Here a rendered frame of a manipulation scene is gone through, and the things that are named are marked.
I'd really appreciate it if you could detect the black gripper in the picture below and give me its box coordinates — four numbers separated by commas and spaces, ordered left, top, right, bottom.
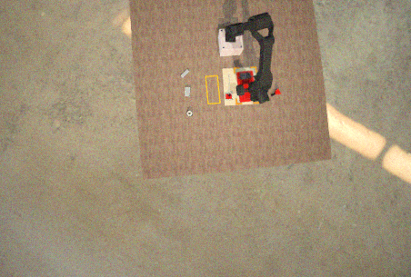
236, 81, 256, 95

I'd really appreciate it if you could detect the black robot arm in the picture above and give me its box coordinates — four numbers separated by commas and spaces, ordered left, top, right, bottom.
225, 12, 275, 104

